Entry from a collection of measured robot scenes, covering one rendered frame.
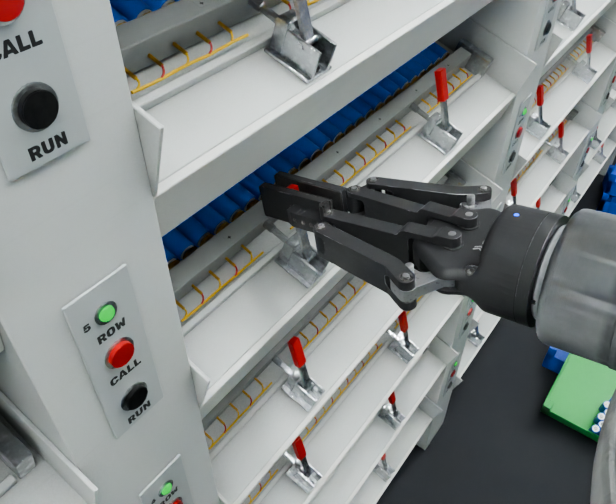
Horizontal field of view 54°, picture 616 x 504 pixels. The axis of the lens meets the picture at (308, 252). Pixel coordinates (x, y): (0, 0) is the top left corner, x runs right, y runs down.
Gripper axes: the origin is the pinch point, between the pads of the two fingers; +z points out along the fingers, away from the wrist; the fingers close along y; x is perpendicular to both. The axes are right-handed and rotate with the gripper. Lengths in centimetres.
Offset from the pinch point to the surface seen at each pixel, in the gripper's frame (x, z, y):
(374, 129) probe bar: -2.9, 5.1, 18.6
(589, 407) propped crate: -103, -12, 77
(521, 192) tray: -46, 10, 79
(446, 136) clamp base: -6.2, 0.2, 25.7
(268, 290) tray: -7.3, 2.1, -4.1
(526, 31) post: -0.4, -1.2, 44.7
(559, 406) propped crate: -103, -5, 74
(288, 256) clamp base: -5.8, 2.2, -0.9
